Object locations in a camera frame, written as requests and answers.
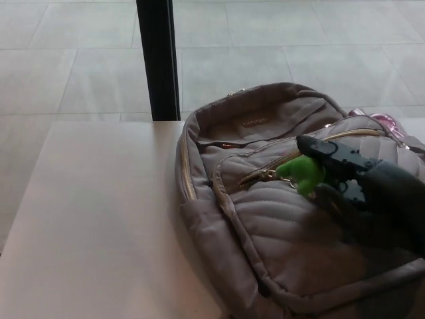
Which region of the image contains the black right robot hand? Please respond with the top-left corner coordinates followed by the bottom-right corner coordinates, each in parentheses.
top-left (296, 134), bottom-right (425, 257)

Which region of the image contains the green toy keychain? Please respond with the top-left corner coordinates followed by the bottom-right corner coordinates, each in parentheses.
top-left (276, 156), bottom-right (325, 201)

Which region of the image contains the grey-brown quilted backpack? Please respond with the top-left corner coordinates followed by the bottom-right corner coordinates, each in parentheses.
top-left (179, 82), bottom-right (425, 319)

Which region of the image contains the pink shiny bag charm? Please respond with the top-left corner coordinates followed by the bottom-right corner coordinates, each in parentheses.
top-left (347, 108), bottom-right (425, 154)

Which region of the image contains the black window frame post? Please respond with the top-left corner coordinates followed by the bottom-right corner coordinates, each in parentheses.
top-left (135, 0), bottom-right (182, 122)

